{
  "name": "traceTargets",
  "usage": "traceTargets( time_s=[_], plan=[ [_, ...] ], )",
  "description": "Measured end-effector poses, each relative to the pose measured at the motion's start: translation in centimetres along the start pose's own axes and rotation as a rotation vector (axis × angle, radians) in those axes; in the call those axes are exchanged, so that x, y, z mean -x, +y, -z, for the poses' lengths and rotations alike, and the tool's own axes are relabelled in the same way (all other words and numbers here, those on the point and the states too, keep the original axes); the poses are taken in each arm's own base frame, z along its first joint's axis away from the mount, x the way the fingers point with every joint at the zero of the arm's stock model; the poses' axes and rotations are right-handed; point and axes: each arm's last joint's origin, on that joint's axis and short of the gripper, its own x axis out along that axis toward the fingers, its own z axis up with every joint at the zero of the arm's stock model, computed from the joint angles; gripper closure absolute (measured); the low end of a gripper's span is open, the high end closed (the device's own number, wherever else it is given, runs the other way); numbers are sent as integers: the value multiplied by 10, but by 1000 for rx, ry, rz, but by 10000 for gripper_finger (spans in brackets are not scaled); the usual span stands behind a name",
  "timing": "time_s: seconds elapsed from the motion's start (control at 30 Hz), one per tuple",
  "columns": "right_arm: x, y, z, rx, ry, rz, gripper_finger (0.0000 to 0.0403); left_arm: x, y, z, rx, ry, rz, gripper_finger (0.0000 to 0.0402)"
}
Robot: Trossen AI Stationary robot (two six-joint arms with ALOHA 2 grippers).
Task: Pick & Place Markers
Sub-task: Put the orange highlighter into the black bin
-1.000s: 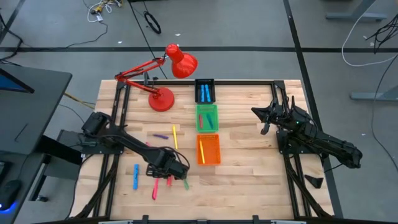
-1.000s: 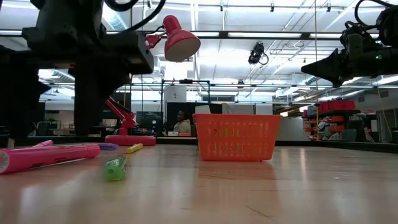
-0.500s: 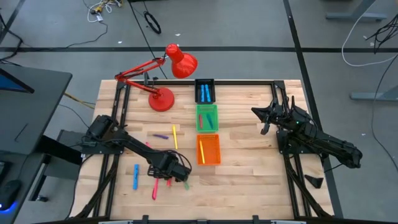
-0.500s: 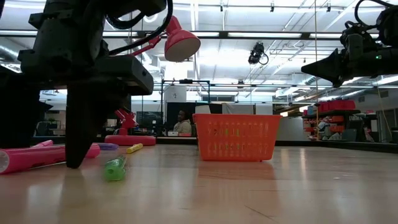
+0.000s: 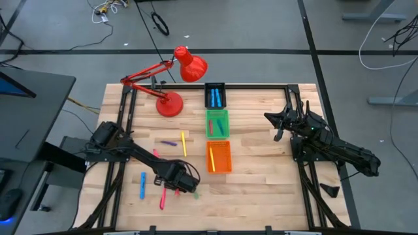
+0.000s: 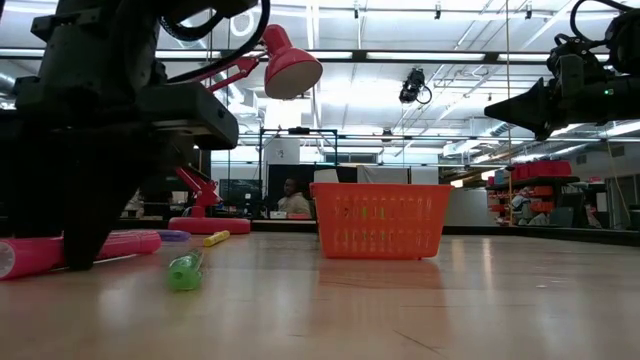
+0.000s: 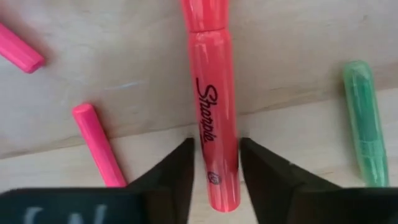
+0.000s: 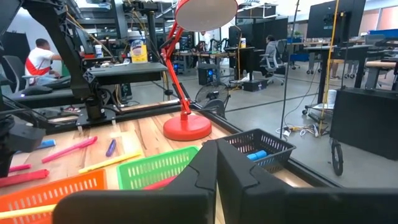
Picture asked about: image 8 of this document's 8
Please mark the green plastic basket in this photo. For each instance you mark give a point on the green plastic basket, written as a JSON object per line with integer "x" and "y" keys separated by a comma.
{"x": 158, "y": 157}

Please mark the orange plastic basket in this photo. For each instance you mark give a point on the orange plastic basket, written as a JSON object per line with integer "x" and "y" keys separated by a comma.
{"x": 62, "y": 183}

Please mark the black cabinet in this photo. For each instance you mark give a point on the black cabinet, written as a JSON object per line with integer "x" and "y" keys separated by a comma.
{"x": 367, "y": 124}

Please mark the black plastic basket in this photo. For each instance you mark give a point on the black plastic basket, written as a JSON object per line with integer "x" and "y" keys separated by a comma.
{"x": 276, "y": 140}

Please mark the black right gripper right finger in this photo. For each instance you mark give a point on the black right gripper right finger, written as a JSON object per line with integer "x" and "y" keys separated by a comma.
{"x": 280, "y": 208}

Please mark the yellow wipes container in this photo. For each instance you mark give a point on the yellow wipes container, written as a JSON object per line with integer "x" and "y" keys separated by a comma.
{"x": 138, "y": 49}

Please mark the black wheel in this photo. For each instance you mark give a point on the black wheel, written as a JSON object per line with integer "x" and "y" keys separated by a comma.
{"x": 333, "y": 157}

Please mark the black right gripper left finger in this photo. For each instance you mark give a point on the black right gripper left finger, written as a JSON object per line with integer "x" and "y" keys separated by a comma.
{"x": 155, "y": 208}

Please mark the black standing desk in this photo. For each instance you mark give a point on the black standing desk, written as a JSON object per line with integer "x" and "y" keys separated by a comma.
{"x": 342, "y": 49}

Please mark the black office chair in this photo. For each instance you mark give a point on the black office chair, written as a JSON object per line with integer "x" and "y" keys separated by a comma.
{"x": 12, "y": 68}

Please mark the black floor box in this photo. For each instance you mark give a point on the black floor box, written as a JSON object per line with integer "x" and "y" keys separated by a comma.
{"x": 255, "y": 85}

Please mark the white bottle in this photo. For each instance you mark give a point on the white bottle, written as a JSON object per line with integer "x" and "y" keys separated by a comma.
{"x": 99, "y": 51}

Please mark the red desk lamp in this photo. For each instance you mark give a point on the red desk lamp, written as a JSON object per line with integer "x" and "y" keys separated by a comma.
{"x": 186, "y": 127}

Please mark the black monitor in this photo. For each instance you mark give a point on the black monitor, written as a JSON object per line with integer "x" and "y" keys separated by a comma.
{"x": 335, "y": 18}

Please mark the grey office chair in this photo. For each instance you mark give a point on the grey office chair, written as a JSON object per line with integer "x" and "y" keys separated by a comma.
{"x": 280, "y": 53}

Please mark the blue marker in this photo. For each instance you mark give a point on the blue marker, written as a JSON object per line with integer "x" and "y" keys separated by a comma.
{"x": 46, "y": 144}
{"x": 257, "y": 155}

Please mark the black computer tower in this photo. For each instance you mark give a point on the black computer tower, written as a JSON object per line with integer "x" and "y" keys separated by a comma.
{"x": 206, "y": 74}

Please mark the purple marker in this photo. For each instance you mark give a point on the purple marker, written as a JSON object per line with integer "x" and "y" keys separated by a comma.
{"x": 111, "y": 147}

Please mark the white paper roll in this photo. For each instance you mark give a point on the white paper roll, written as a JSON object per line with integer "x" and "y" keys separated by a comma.
{"x": 331, "y": 98}

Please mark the person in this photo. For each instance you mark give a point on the person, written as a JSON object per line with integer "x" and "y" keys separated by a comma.
{"x": 38, "y": 60}
{"x": 270, "y": 49}
{"x": 205, "y": 39}

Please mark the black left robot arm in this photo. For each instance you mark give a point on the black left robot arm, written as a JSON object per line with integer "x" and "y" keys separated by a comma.
{"x": 62, "y": 40}

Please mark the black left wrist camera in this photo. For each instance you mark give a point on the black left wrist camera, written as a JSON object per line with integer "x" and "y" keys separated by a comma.
{"x": 29, "y": 138}

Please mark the black floor fan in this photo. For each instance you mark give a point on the black floor fan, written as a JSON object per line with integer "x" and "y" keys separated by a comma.
{"x": 217, "y": 107}

